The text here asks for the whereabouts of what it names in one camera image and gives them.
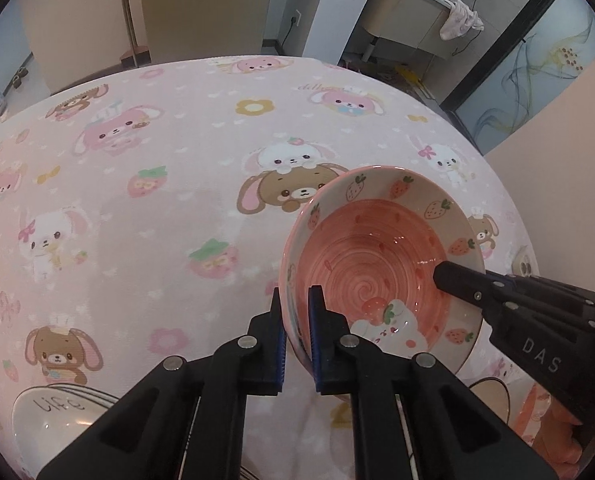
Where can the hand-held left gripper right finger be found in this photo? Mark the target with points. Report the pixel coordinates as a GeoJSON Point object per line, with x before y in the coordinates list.
{"type": "Point", "coordinates": [315, 340]}

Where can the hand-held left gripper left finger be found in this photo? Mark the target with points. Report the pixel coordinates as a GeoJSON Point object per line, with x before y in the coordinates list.
{"type": "Point", "coordinates": [277, 355]}

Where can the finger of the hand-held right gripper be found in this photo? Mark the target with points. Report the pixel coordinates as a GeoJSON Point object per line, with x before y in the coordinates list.
{"type": "Point", "coordinates": [460, 280]}

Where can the pink strawberry print bowl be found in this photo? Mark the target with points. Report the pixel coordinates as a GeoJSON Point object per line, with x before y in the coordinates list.
{"type": "Point", "coordinates": [377, 240]}

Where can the white lettered plate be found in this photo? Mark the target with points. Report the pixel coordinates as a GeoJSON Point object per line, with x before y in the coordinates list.
{"type": "Point", "coordinates": [109, 399]}
{"type": "Point", "coordinates": [47, 420]}

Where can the pink cartoon printed tablecloth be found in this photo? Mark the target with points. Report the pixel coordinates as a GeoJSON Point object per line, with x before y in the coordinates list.
{"type": "Point", "coordinates": [152, 210]}

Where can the yellow floor item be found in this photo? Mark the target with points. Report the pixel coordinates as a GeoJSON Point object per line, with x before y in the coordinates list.
{"type": "Point", "coordinates": [411, 76]}

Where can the patterned glass door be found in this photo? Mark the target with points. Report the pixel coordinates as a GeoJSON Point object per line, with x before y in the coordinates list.
{"type": "Point", "coordinates": [542, 85]}

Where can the white towel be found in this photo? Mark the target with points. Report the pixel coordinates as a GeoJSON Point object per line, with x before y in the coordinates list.
{"type": "Point", "coordinates": [460, 20]}

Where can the beige bathroom vanity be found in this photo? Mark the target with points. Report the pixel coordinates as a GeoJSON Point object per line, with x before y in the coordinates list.
{"type": "Point", "coordinates": [407, 15]}

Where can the beige refrigerator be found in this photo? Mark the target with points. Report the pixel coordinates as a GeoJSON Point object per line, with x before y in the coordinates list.
{"type": "Point", "coordinates": [202, 10]}

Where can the wooden mop pole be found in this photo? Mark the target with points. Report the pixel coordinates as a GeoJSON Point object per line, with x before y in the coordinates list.
{"type": "Point", "coordinates": [127, 15]}

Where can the pair of shoes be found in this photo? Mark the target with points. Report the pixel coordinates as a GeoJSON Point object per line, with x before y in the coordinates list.
{"type": "Point", "coordinates": [20, 76]}

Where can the white wall socket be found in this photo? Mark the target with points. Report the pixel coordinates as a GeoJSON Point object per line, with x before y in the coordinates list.
{"type": "Point", "coordinates": [296, 16]}

